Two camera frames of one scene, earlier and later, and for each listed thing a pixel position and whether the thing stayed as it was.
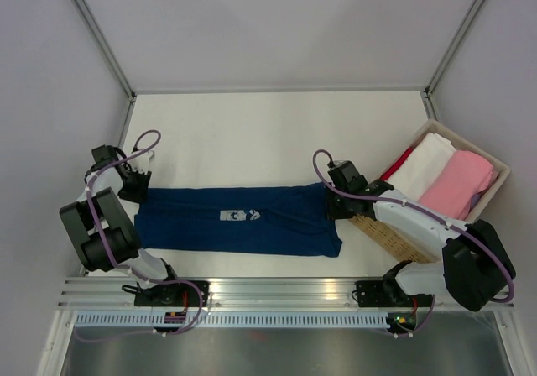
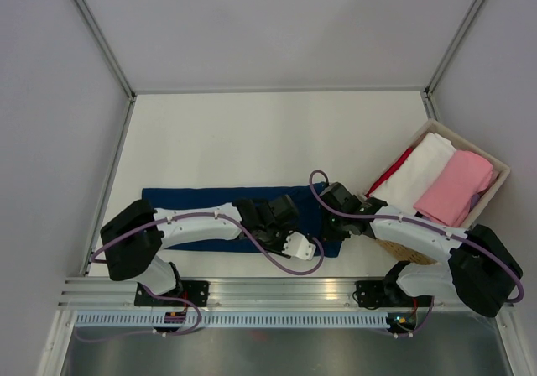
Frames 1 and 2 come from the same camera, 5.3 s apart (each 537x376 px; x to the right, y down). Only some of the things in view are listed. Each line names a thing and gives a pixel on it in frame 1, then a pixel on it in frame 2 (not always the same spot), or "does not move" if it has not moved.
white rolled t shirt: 420,164 does not move
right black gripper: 332,212 -> 330,234
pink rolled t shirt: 464,174 does not move
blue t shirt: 291,220 does not move
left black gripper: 144,180 -> 286,227
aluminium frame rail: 91,293 does not move
